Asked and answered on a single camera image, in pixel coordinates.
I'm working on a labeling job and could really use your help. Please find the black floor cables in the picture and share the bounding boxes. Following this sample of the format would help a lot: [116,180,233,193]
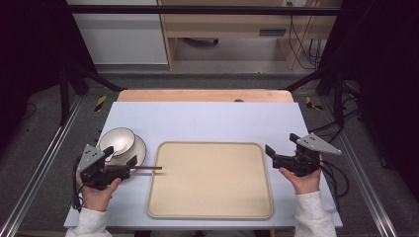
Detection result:
[308,81,362,144]

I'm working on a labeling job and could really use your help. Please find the person's left hand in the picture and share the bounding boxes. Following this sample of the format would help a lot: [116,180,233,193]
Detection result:
[75,172,123,212]

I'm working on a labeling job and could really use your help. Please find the white bowl with dark rim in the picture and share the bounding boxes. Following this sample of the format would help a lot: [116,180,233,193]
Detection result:
[98,126,137,158]

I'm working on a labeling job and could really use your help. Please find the left hand-held gripper cable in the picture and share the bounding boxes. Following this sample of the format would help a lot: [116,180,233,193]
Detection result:
[71,156,85,212]

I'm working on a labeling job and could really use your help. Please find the white cabinet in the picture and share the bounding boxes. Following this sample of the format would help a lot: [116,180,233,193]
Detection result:
[65,0,169,66]

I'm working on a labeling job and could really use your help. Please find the aluminium floor rail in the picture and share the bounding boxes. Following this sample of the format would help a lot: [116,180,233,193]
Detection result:
[0,94,84,237]
[319,95,400,237]

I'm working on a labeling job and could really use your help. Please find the yellow black floor tape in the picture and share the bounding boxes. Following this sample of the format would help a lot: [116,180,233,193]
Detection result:
[303,96,324,112]
[94,94,109,114]

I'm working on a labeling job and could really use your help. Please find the white plate with dark rim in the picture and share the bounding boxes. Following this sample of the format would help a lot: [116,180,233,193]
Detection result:
[106,134,147,169]

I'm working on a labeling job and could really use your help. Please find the right hand-held gripper cable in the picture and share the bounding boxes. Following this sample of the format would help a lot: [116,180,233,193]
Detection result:
[315,156,351,199]

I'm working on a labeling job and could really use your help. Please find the hand-held gripper cable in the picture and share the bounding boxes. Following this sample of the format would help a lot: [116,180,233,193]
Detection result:
[315,156,351,199]
[71,156,85,212]

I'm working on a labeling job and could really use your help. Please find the light wooden desk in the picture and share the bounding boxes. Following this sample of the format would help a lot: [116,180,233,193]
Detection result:
[157,0,344,71]

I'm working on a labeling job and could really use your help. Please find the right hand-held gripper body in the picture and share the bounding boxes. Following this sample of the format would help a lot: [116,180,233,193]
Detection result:
[273,132,343,178]

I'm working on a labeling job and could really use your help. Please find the wooden table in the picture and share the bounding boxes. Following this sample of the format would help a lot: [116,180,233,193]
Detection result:
[117,89,295,104]

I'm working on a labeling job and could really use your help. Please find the dark object under desk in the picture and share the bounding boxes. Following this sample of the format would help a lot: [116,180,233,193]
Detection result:
[182,37,220,47]

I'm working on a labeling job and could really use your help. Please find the light blue table board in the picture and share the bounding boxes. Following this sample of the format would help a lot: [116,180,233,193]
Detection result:
[63,101,344,230]

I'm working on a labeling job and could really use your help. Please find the person's right hand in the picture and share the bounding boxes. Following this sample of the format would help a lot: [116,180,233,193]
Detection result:
[279,157,323,196]

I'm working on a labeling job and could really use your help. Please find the black hanging cables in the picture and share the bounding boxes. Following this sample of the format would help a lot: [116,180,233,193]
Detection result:
[287,1,324,71]

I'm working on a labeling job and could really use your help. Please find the beige rectangular tray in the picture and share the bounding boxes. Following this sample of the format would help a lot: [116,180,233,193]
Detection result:
[145,140,275,221]

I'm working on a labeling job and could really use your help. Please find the black metal stand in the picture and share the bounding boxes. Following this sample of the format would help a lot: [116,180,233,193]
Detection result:
[282,63,348,130]
[58,61,128,126]

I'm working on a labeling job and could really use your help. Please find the black horizontal frame bar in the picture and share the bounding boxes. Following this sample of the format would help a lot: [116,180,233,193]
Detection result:
[65,4,344,17]

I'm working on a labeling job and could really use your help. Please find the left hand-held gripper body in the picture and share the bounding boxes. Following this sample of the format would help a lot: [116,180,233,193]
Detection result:
[77,143,131,192]

